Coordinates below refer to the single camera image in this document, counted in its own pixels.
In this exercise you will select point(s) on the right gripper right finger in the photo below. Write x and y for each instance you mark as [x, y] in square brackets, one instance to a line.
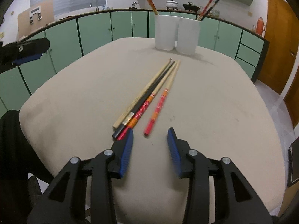
[179, 154]

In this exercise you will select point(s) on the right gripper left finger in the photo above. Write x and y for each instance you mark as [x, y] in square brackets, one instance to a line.
[122, 152]

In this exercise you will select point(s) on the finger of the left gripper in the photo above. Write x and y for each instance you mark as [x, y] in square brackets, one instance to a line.
[27, 59]
[18, 50]

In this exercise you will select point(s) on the red orange patterned chopstick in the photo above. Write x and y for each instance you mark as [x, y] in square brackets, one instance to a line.
[146, 104]

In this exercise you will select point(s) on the black chopstick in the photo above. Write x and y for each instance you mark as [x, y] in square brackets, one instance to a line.
[140, 101]
[209, 10]

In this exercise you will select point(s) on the plain wooden chopstick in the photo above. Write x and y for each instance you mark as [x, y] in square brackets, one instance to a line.
[140, 94]
[153, 7]

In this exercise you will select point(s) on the cardboard box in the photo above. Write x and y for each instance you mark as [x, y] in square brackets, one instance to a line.
[35, 18]

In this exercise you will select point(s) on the right white plastic container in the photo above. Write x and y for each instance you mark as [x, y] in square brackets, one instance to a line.
[187, 36]

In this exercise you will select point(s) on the white plastic container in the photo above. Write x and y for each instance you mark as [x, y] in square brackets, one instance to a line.
[187, 36]
[166, 28]

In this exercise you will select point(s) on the black chair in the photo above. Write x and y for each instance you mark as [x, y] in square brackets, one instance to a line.
[293, 163]

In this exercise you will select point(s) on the green base cabinets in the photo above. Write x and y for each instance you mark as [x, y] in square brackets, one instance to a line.
[76, 37]

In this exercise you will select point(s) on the left white plastic container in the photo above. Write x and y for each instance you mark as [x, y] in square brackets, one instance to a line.
[166, 28]

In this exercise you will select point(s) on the black wok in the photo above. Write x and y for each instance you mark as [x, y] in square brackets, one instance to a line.
[191, 7]

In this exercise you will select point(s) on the white cooking pot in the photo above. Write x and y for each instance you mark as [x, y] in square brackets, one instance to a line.
[172, 5]

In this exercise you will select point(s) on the orange thermos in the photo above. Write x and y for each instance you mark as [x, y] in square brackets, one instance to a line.
[260, 26]

